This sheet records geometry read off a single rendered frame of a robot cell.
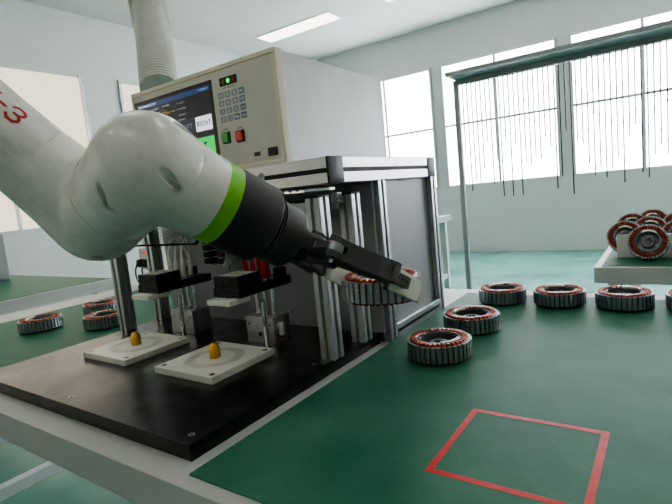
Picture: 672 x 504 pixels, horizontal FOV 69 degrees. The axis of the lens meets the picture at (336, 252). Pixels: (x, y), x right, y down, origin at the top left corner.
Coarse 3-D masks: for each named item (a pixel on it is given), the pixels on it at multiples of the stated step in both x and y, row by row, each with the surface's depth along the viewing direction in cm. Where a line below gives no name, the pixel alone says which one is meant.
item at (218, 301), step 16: (240, 272) 93; (256, 272) 92; (224, 288) 90; (240, 288) 88; (256, 288) 91; (272, 288) 96; (208, 304) 90; (224, 304) 87; (256, 304) 99; (272, 304) 97
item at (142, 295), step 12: (144, 276) 104; (156, 276) 102; (168, 276) 104; (180, 276) 107; (192, 276) 110; (204, 276) 112; (144, 288) 104; (156, 288) 102; (168, 288) 104; (180, 288) 113; (192, 288) 110; (144, 300) 101
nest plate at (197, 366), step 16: (192, 352) 92; (208, 352) 91; (224, 352) 90; (240, 352) 89; (256, 352) 88; (272, 352) 89; (160, 368) 85; (176, 368) 83; (192, 368) 83; (208, 368) 82; (224, 368) 81; (240, 368) 82
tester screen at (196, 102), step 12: (180, 96) 101; (192, 96) 99; (204, 96) 97; (144, 108) 108; (156, 108) 106; (168, 108) 104; (180, 108) 102; (192, 108) 99; (204, 108) 98; (180, 120) 102; (204, 132) 99
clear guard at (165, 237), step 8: (288, 192) 77; (296, 192) 79; (304, 192) 86; (152, 232) 69; (160, 232) 68; (168, 232) 67; (176, 232) 66; (144, 240) 69; (152, 240) 68; (160, 240) 66; (168, 240) 65; (176, 240) 64; (184, 240) 63; (192, 240) 62
